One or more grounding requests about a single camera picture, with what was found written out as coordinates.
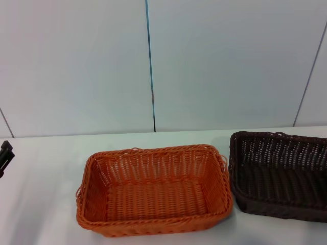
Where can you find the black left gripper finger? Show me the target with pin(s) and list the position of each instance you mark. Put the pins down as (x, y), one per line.
(7, 147)
(6, 163)

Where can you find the orange woven plastic basket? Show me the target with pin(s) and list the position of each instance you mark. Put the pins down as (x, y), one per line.
(153, 199)

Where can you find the dark brown woven plastic basket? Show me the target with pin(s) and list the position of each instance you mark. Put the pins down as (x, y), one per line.
(268, 183)

